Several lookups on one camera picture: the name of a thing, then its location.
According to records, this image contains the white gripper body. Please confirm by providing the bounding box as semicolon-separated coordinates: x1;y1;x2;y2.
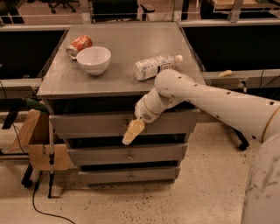
135;98;159;123

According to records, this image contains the white ceramic bowl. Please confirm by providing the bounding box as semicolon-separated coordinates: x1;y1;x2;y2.
76;46;111;75

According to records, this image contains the clear plastic water bottle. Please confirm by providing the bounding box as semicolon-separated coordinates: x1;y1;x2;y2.
133;54;183;81

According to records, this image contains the grey top drawer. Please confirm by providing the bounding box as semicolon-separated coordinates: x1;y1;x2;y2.
49;109;199;139

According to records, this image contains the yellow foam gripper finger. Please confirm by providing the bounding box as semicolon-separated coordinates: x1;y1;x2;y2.
122;119;145;145

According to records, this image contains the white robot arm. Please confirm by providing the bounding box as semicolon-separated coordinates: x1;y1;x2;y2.
122;69;280;224

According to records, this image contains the grey middle drawer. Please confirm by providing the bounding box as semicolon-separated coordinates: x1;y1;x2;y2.
67;143;187;166

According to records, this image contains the small yellow foam piece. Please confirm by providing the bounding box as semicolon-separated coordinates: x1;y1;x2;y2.
218;70;233;77

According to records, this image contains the grey drawer cabinet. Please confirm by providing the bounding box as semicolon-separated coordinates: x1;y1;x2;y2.
38;22;204;172

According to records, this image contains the grey metal pole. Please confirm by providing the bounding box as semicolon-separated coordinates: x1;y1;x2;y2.
48;121;54;199

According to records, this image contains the black floor cable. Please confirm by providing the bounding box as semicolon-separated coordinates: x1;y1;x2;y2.
31;180;76;224

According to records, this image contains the brown cardboard box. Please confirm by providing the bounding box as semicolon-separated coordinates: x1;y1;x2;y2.
10;108;73;172

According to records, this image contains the green handled tool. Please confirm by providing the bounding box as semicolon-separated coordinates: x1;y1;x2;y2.
0;98;47;130

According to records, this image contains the black office chair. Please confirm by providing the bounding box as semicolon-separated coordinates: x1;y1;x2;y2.
48;0;77;14

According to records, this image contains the red soda can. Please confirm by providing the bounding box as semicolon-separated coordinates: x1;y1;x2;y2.
66;35;93;59

